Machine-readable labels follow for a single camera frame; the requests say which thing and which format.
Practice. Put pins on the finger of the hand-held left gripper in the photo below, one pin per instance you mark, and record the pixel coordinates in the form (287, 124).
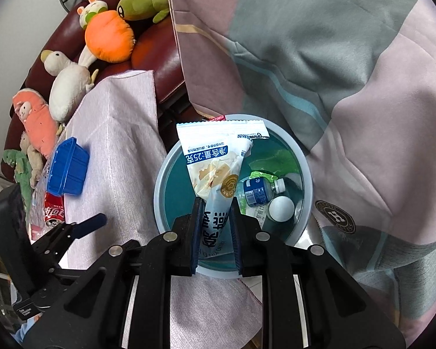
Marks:
(91, 222)

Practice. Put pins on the orange carrot rabbit plush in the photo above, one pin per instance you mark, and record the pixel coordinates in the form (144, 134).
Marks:
(109, 36)

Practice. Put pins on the blue plastic tray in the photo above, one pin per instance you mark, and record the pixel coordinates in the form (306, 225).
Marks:
(67, 167)

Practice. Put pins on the small beige plush toy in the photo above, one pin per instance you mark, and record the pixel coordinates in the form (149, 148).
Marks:
(34, 160)

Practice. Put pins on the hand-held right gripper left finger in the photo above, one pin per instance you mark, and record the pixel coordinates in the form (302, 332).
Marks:
(195, 236)

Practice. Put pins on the small blue label plastic bottle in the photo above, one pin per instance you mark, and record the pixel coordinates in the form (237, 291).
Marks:
(258, 191)

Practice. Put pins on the white duck plush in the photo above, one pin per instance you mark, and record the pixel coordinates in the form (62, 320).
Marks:
(67, 91)

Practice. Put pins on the white round cap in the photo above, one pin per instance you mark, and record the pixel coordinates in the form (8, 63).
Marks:
(281, 209)

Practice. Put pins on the pink plush toy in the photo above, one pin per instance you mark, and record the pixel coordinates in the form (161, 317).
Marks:
(40, 123)

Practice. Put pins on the red sticker label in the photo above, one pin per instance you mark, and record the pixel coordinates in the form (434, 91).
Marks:
(218, 118)

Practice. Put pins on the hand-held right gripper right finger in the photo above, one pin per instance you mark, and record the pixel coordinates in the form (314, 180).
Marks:
(237, 236)

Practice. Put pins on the green wrapper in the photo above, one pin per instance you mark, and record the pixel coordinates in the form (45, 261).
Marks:
(261, 175)

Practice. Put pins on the white snack packet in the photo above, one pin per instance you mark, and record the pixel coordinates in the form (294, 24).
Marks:
(210, 163)

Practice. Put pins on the light blue round bin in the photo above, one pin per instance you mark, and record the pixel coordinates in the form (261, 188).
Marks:
(180, 196)

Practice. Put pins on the dark red leather sofa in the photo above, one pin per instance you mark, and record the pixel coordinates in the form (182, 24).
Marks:
(156, 54)

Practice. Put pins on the pink grey plaid blanket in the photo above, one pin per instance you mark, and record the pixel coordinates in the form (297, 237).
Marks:
(312, 61)

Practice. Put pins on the red soda can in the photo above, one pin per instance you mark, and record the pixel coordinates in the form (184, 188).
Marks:
(53, 209)

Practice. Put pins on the green dinosaur plush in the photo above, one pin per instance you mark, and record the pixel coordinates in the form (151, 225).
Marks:
(21, 174)

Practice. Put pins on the clear plastic bag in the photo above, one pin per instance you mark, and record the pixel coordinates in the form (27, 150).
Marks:
(36, 203)

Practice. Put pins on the pale pink table cloth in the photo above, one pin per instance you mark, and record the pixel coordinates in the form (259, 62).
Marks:
(123, 174)

